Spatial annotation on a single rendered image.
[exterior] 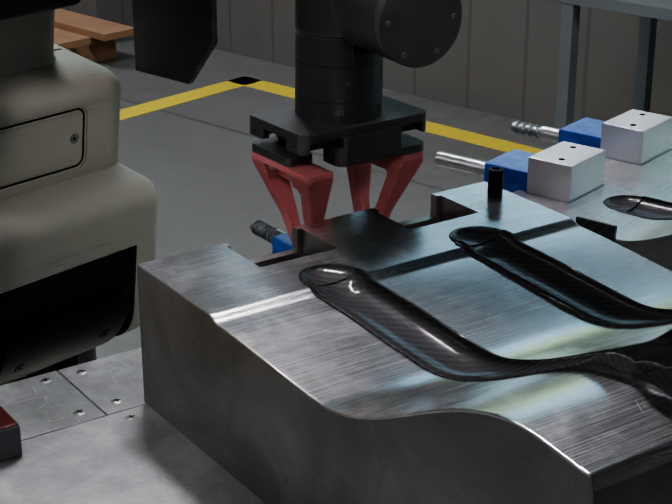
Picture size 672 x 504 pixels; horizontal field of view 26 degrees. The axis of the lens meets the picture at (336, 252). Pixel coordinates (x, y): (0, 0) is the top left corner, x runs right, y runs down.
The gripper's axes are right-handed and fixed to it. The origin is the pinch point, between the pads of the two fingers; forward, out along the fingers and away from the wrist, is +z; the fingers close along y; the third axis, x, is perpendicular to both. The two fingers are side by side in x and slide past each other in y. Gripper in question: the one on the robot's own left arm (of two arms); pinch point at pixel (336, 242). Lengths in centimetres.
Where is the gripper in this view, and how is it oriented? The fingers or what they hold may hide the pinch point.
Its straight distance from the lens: 98.8
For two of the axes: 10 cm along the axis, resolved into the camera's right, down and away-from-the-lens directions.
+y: 8.1, -2.1, 5.5
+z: -0.1, 9.3, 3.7
